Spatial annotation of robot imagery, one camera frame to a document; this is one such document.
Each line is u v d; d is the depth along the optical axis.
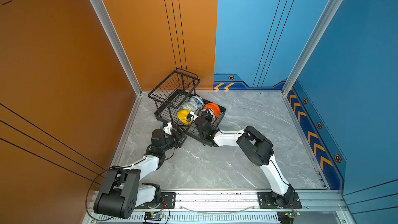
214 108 0.98
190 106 1.03
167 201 0.74
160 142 0.68
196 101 1.09
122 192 0.42
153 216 0.71
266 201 0.72
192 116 0.86
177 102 0.83
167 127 0.81
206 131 0.76
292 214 0.70
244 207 0.73
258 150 0.56
